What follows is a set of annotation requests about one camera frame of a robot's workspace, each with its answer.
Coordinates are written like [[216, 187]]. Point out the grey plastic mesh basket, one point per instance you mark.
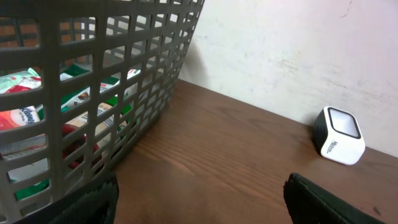
[[106, 38]]

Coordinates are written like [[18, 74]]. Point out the green lid jar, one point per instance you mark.
[[78, 122]]

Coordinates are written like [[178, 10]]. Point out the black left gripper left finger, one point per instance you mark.
[[93, 203]]

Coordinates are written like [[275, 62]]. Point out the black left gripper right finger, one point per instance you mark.
[[307, 202]]

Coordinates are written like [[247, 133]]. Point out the mint wet wipes pack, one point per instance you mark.
[[10, 80]]

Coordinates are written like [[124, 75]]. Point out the orange tissue pack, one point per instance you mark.
[[19, 117]]

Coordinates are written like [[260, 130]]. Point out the green white gloves package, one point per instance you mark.
[[75, 98]]

